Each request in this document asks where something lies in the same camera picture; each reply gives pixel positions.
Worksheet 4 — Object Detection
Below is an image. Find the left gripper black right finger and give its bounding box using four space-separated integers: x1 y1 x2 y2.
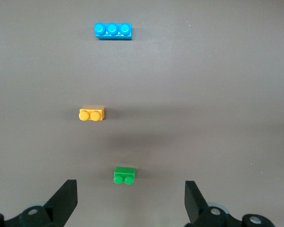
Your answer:
184 180 230 227

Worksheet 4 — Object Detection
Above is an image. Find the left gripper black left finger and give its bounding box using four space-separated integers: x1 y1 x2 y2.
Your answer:
4 179 78 227

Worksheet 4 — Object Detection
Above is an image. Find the yellow two-stud toy block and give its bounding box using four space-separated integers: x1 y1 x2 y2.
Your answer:
78 106 107 122

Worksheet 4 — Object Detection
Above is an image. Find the green two-stud toy block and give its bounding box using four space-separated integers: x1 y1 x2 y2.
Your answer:
113 166 136 185

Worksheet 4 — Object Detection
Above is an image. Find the blue three-stud toy block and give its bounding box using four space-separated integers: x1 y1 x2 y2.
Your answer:
94 22 133 41

